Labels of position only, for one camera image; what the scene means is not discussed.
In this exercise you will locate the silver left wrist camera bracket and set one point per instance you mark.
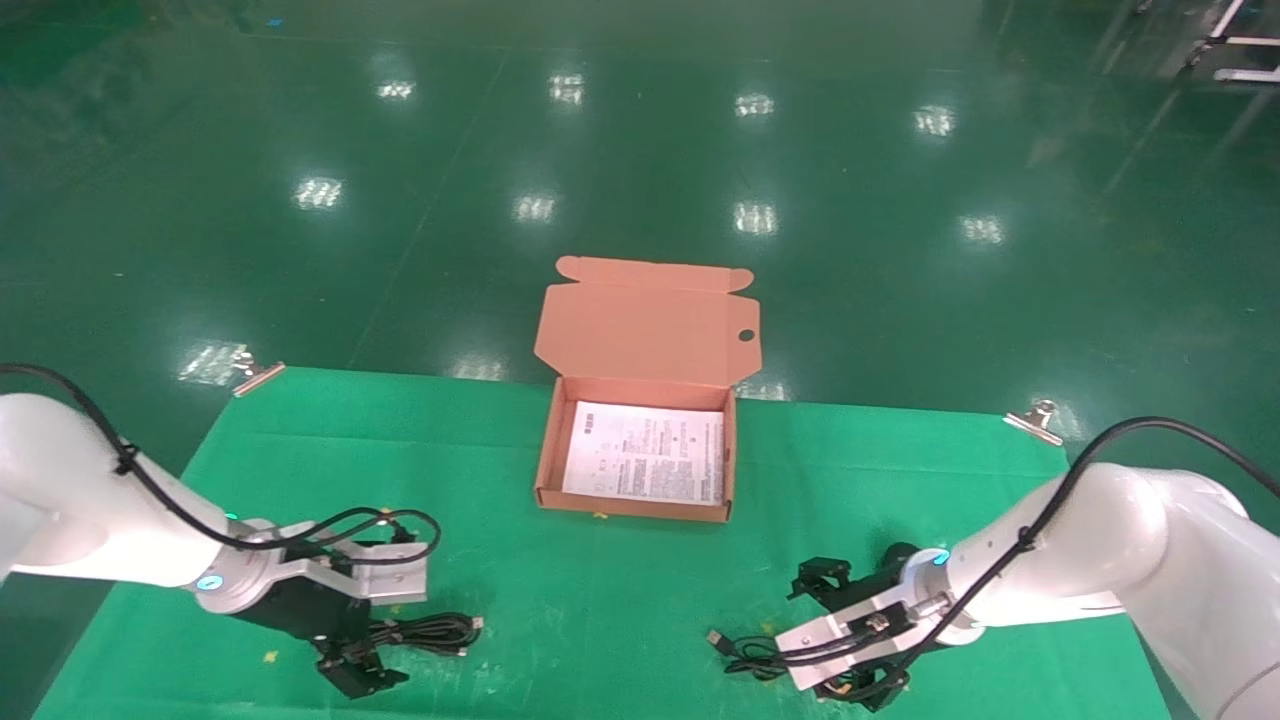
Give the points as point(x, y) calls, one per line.
point(385, 580)

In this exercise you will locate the white table frame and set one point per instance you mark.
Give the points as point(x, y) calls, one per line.
point(1245, 42)

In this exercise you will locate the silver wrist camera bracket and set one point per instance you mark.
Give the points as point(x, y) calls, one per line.
point(385, 580)
point(835, 640)

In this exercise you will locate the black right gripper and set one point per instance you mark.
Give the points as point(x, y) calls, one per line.
point(885, 575)

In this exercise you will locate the silver binder clip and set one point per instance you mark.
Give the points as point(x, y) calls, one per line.
point(1035, 422)
point(258, 377)

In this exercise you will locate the white printed instruction sheet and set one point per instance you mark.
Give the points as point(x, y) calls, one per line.
point(645, 455)

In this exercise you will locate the green table cloth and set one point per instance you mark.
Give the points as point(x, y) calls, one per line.
point(560, 600)

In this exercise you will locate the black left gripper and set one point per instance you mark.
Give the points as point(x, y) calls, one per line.
point(300, 610)

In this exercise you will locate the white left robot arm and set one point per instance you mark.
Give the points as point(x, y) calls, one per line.
point(60, 500)

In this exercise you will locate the open brown cardboard box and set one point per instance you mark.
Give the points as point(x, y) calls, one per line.
point(650, 335)

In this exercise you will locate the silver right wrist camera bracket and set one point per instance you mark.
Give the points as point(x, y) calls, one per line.
point(835, 640)

